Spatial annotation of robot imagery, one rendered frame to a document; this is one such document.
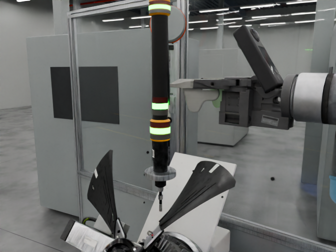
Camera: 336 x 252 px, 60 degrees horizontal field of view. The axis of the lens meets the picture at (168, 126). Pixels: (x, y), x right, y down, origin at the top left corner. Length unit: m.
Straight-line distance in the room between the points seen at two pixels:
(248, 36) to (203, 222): 0.67
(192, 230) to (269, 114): 0.62
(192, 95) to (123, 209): 1.45
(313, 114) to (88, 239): 0.85
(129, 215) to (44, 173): 2.06
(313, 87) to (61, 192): 3.38
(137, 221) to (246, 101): 1.46
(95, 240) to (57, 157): 2.54
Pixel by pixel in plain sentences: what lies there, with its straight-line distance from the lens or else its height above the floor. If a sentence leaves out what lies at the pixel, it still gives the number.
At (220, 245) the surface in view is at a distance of 1.37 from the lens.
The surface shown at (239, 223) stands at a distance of 1.45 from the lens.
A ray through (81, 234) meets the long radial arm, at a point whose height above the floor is 1.12.
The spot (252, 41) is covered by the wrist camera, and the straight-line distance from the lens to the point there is 0.50.
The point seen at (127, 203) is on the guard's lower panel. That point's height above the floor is 0.88.
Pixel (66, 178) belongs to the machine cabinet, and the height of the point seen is 0.49.
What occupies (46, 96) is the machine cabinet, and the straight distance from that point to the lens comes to 3.50.
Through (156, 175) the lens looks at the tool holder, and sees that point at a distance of 0.62.
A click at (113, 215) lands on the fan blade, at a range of 0.88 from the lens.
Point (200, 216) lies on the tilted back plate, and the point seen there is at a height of 1.20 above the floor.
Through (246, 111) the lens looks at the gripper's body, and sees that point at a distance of 0.49.
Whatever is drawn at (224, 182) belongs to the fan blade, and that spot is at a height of 1.41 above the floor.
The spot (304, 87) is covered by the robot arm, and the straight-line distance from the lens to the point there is 0.46.
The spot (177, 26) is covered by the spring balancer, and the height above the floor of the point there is 1.87.
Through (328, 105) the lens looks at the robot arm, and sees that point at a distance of 0.46.
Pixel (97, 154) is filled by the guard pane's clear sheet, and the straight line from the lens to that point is 1.97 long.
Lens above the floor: 1.68
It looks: 11 degrees down
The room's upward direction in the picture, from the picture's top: straight up
